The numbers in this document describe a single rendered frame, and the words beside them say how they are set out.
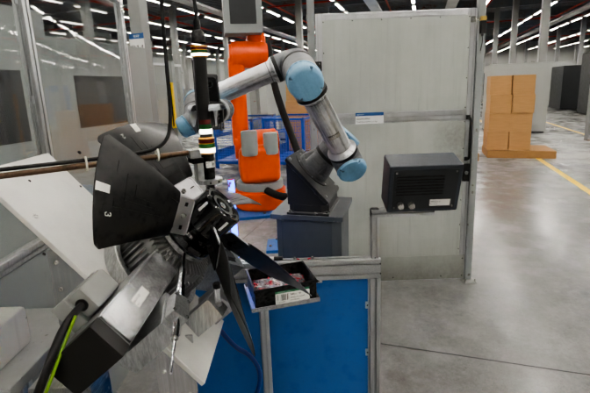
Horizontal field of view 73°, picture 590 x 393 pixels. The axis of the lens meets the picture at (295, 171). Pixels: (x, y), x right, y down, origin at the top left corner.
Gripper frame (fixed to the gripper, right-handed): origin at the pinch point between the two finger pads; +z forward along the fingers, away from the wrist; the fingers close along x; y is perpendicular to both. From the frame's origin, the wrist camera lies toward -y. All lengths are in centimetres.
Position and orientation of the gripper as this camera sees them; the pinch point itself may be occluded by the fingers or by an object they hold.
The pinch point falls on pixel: (200, 107)
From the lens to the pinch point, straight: 109.4
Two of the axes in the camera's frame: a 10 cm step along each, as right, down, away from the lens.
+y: 0.3, 9.8, 2.0
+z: 0.0, 2.0, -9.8
